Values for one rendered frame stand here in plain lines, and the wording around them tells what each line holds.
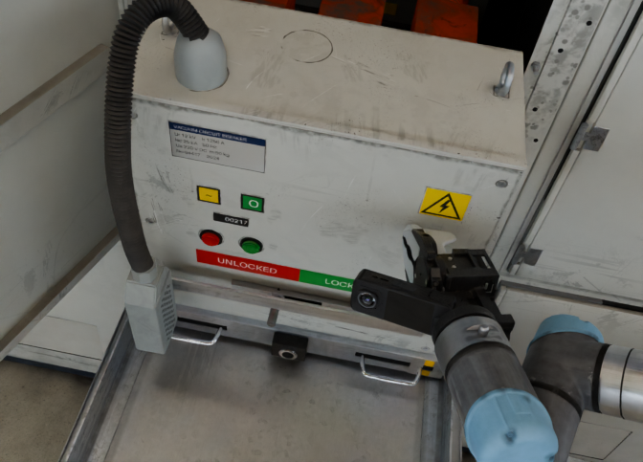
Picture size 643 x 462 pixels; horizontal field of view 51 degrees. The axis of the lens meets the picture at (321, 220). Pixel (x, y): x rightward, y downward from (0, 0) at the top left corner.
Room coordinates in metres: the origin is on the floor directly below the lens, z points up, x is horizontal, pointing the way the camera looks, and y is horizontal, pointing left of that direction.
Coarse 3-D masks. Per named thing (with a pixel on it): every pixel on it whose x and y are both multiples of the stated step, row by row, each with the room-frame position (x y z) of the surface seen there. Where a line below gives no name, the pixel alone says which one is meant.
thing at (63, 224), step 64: (0, 0) 0.72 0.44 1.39; (64, 0) 0.81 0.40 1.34; (128, 0) 0.90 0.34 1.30; (0, 64) 0.69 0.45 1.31; (64, 64) 0.79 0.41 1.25; (0, 128) 0.65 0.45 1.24; (64, 128) 0.77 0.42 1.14; (0, 192) 0.63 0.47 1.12; (64, 192) 0.74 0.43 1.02; (0, 256) 0.60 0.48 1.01; (64, 256) 0.70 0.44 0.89; (0, 320) 0.56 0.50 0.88
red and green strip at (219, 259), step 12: (204, 252) 0.62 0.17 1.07; (216, 264) 0.62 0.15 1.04; (228, 264) 0.62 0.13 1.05; (240, 264) 0.62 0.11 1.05; (252, 264) 0.62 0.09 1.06; (264, 264) 0.62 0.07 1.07; (276, 264) 0.62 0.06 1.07; (276, 276) 0.62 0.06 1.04; (288, 276) 0.62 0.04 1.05; (300, 276) 0.62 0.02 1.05; (312, 276) 0.62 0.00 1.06; (324, 276) 0.61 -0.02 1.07; (336, 276) 0.61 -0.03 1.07; (336, 288) 0.62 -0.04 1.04; (348, 288) 0.61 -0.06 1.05
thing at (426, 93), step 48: (192, 0) 0.81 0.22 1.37; (240, 0) 0.83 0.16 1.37; (144, 48) 0.70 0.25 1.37; (240, 48) 0.72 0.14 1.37; (288, 48) 0.74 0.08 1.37; (336, 48) 0.75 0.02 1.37; (384, 48) 0.77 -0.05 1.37; (432, 48) 0.79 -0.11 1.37; (480, 48) 0.80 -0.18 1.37; (144, 96) 0.61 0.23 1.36; (192, 96) 0.62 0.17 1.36; (240, 96) 0.64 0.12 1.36; (288, 96) 0.65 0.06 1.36; (336, 96) 0.66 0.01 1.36; (384, 96) 0.68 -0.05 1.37; (432, 96) 0.69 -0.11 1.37; (480, 96) 0.70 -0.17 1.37; (432, 144) 0.60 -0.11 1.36; (480, 144) 0.62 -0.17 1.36
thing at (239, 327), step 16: (176, 304) 0.64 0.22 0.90; (192, 320) 0.63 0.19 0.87; (208, 320) 0.62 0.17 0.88; (224, 320) 0.62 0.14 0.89; (240, 320) 0.62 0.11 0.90; (256, 320) 0.63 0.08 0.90; (240, 336) 0.62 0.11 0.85; (256, 336) 0.62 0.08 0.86; (272, 336) 0.62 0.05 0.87; (304, 336) 0.62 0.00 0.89; (320, 336) 0.62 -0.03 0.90; (336, 336) 0.62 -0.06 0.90; (320, 352) 0.62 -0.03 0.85; (336, 352) 0.61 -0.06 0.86; (352, 352) 0.61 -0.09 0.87; (368, 352) 0.61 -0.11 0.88; (384, 352) 0.61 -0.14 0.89; (400, 352) 0.61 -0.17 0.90; (416, 352) 0.62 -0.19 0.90; (400, 368) 0.61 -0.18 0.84; (432, 368) 0.61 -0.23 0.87
